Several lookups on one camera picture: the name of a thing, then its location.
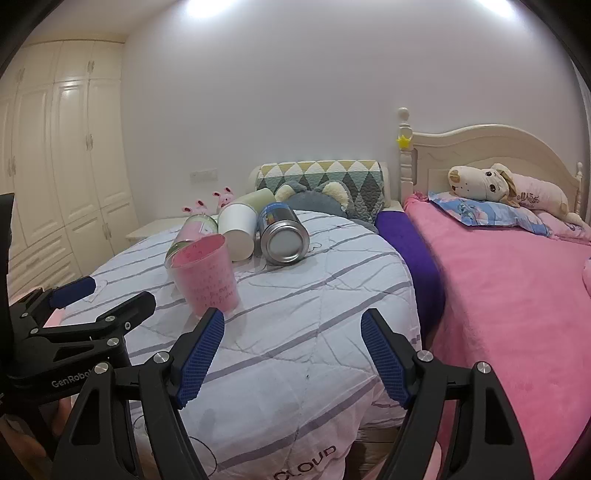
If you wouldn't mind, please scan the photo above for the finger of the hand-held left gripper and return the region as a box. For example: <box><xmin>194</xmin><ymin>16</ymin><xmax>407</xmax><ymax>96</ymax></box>
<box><xmin>9</xmin><ymin>276</ymin><xmax>96</xmax><ymax>326</ymax></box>
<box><xmin>30</xmin><ymin>291</ymin><xmax>157</xmax><ymax>365</ymax></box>

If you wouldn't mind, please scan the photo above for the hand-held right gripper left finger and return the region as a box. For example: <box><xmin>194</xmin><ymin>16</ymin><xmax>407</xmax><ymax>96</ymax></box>
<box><xmin>51</xmin><ymin>307</ymin><xmax>225</xmax><ymax>480</ymax></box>

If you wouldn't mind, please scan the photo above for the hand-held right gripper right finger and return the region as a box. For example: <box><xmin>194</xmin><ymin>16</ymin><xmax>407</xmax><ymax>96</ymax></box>
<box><xmin>361</xmin><ymin>308</ymin><xmax>536</xmax><ymax>480</ymax></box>

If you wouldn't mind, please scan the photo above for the pink plastic cup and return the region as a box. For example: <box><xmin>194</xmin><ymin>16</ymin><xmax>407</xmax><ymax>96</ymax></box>
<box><xmin>171</xmin><ymin>234</ymin><xmax>241</xmax><ymax>317</ymax></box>

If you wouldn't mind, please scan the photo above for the clear glass cup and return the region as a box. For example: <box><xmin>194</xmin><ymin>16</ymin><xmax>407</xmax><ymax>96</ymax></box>
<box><xmin>165</xmin><ymin>215</ymin><xmax>219</xmax><ymax>268</ymax></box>

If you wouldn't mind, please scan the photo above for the white paper cup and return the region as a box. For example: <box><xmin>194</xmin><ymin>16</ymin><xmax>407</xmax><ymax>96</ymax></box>
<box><xmin>218</xmin><ymin>203</ymin><xmax>258</xmax><ymax>262</ymax></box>

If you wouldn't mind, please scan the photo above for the pale green cup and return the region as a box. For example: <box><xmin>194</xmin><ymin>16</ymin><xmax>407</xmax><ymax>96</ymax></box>
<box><xmin>231</xmin><ymin>188</ymin><xmax>277</xmax><ymax>214</ymax></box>

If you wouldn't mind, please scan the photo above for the person's left hand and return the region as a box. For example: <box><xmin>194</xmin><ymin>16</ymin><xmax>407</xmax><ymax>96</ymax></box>
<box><xmin>0</xmin><ymin>399</ymin><xmax>75</xmax><ymax>480</ymax></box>

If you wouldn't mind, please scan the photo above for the cream bedside table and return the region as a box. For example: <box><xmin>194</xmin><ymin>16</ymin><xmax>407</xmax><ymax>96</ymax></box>
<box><xmin>126</xmin><ymin>215</ymin><xmax>195</xmax><ymax>246</ymax></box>

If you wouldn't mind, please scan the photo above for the striped white quilt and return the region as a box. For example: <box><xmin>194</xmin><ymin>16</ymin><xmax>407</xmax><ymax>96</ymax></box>
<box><xmin>60</xmin><ymin>210</ymin><xmax>423</xmax><ymax>480</ymax></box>

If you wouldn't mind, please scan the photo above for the purple blanket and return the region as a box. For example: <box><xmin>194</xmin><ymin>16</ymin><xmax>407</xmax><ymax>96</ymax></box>
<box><xmin>375</xmin><ymin>212</ymin><xmax>446</xmax><ymax>344</ymax></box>

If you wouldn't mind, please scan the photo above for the pink fleece blanket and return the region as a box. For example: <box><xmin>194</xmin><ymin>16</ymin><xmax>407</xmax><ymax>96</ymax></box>
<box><xmin>402</xmin><ymin>193</ymin><xmax>591</xmax><ymax>480</ymax></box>

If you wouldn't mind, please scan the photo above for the cream wardrobe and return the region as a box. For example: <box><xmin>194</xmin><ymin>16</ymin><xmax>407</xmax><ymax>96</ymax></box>
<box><xmin>0</xmin><ymin>39</ymin><xmax>137</xmax><ymax>301</ymax></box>

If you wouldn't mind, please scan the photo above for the metal tin can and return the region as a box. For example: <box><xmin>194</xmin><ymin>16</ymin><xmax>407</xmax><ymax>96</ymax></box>
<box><xmin>257</xmin><ymin>203</ymin><xmax>310</xmax><ymax>266</ymax></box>

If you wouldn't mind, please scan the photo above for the blue printed pillow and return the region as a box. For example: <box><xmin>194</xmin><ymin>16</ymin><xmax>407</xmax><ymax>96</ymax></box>
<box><xmin>427</xmin><ymin>191</ymin><xmax>552</xmax><ymax>238</ymax></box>

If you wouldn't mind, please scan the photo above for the grey plush mouse toy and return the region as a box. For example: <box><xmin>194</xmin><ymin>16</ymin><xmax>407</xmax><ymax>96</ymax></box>
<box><xmin>274</xmin><ymin>180</ymin><xmax>379</xmax><ymax>232</ymax></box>

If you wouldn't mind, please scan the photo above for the diamond patterned quilted pillow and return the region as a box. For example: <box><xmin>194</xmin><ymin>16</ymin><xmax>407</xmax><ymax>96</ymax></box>
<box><xmin>256</xmin><ymin>160</ymin><xmax>389</xmax><ymax>222</ymax></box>

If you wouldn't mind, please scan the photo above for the white dog plush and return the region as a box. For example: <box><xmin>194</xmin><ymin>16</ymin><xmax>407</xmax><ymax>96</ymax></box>
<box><xmin>447</xmin><ymin>163</ymin><xmax>587</xmax><ymax>229</ymax></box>

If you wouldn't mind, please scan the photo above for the cream wooden headboard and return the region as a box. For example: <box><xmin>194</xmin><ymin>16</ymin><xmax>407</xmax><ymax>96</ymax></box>
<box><xmin>397</xmin><ymin>107</ymin><xmax>591</xmax><ymax>222</ymax></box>

